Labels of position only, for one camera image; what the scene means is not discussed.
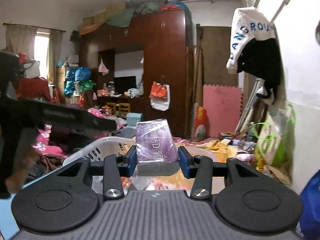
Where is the orange white hanging bag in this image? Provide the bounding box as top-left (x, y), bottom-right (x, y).
top-left (149, 81), bottom-right (170, 111)

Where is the dark red wooden wardrobe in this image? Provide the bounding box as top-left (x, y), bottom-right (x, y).
top-left (79, 9), bottom-right (193, 137)

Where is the white hanging cap bag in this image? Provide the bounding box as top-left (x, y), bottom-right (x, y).
top-left (226, 7), bottom-right (281, 103)

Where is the blue printed shopping bag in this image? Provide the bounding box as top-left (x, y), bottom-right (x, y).
top-left (296, 171), bottom-right (320, 240)

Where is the green white tote bag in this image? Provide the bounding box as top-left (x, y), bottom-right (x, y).
top-left (252, 104), bottom-right (296, 167)

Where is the white window curtain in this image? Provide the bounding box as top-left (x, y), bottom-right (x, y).
top-left (4, 23), bottom-right (65, 83)

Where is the pink foam floor mat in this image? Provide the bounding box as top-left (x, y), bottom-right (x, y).
top-left (203, 85), bottom-right (242, 137)

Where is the yellow blanket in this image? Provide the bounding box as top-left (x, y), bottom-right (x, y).
top-left (200, 140), bottom-right (238, 163)

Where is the purple box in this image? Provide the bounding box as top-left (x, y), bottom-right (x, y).
top-left (136, 119), bottom-right (180, 177)

